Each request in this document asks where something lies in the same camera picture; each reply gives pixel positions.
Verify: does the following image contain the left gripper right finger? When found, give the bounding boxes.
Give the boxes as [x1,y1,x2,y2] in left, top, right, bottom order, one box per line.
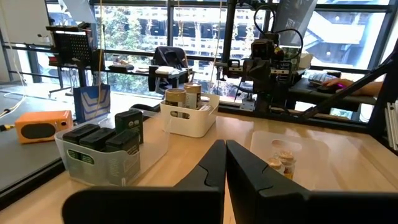
[226,139,398,224]

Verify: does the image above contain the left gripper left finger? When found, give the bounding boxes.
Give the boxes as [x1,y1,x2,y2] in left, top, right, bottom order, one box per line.
[62,139,226,224]

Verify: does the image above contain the small glass spice jar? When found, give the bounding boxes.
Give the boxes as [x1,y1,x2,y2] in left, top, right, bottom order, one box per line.
[279,149,297,181]
[267,157,285,177]

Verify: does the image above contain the clear plastic bin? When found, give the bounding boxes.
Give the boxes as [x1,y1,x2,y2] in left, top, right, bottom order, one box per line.
[249,129,331,191]
[54,116,170,187]

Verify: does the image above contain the black spice tin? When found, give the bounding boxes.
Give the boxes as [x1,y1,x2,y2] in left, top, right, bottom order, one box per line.
[79,127,116,156]
[114,108,144,146]
[62,123,101,162]
[104,130,141,184]

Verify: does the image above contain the person's forearm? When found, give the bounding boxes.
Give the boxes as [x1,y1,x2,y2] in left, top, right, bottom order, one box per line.
[349,81,385,97]

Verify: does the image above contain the green circuit board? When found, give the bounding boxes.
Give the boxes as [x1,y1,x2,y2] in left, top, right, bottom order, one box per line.
[281,46,301,63]

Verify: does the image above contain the computer keyboard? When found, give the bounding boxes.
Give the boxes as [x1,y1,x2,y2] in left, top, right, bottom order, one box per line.
[307,72,335,84]

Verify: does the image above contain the dark monitor back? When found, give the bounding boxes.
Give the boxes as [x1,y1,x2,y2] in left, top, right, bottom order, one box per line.
[273,0,318,47]

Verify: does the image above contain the black computer mouse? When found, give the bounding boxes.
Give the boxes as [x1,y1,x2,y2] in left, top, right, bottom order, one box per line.
[317,83,338,94]

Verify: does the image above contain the person's hand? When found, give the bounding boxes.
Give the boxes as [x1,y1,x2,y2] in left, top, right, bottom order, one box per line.
[323,77,354,91]

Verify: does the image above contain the white plastic bin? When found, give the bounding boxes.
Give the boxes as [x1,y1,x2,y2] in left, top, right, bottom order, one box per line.
[160,92,221,139]

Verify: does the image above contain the black office chair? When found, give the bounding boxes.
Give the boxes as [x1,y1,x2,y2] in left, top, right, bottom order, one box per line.
[149,45,192,94]

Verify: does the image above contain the black window desk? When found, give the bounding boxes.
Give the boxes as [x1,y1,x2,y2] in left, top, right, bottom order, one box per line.
[93,63,190,94]

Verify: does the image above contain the large glass window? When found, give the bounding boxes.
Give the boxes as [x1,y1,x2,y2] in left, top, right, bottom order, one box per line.
[45,0,398,97]

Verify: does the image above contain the silver aluminium extrusions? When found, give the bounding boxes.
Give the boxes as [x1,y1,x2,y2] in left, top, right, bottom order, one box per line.
[384,99,398,152]

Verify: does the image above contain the blue white paper bag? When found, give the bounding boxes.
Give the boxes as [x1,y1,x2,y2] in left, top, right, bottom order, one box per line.
[73,83,112,124]

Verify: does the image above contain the orange speaker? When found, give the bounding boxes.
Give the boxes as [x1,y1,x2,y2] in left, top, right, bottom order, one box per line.
[14,110,74,145]

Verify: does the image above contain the black pegboard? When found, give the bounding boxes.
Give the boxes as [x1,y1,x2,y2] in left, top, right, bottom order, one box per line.
[46,26,94,68]

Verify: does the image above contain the white slanted panel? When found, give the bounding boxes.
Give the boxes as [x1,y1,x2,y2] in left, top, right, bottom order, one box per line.
[57,0,97,24]

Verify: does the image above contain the white metal bracket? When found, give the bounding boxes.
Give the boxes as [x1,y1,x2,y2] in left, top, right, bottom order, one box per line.
[239,98,257,112]

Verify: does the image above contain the yellow hanging cable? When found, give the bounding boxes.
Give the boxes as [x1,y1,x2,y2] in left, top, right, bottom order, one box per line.
[93,0,105,121]

